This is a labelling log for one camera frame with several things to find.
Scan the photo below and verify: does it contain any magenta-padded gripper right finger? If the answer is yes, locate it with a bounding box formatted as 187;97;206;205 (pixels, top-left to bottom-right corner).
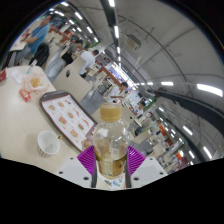
124;145;169;189

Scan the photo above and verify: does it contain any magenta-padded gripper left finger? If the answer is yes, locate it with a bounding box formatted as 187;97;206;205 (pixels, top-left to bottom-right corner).
55;144;98;189

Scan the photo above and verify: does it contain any clear bottle with yellow drink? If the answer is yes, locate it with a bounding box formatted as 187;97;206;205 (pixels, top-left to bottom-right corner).
92;102;131;178

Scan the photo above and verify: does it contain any brown bun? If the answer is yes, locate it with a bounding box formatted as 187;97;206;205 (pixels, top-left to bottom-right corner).
81;138;94;151

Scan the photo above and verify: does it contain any group of beige chairs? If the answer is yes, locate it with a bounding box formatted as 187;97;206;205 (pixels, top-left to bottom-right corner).
131;109;174;158

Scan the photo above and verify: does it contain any colourful sticker leaflet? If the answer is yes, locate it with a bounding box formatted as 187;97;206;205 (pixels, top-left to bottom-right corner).
104;176;126;190

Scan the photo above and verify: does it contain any white patterned paper cup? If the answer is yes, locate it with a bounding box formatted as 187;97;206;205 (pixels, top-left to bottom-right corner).
36;130;62;159

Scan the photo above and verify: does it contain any brown food tray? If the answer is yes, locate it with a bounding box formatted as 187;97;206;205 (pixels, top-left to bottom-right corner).
39;89;99;153

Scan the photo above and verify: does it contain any person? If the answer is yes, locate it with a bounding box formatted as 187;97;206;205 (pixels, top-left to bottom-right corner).
107;81;130;104
79;49;100;79
20;13;53;66
60;39;83;66

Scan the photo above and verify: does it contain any red paper carton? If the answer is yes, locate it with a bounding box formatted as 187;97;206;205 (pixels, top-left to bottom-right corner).
18;89;33;103

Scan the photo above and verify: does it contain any clear food wrapper bag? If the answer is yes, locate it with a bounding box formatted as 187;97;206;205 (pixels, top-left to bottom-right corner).
20;73;50;98

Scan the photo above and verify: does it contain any group of ceiling lights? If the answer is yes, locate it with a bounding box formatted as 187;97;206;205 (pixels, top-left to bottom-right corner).
49;0;224;161

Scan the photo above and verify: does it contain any white paper sheet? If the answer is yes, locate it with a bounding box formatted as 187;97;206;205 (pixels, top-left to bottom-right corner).
9;68;25;86

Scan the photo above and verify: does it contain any black backpack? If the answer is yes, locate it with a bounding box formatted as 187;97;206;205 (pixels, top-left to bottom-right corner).
28;42;50;68

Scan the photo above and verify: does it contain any ceiling air conditioner unit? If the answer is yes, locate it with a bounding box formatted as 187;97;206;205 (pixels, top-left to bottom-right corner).
124;33;143;52

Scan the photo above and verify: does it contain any red wallet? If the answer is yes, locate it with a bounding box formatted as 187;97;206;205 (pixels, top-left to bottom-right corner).
0;68;8;83

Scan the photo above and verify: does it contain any beige side table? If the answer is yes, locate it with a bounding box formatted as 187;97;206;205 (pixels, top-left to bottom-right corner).
9;31;31;53

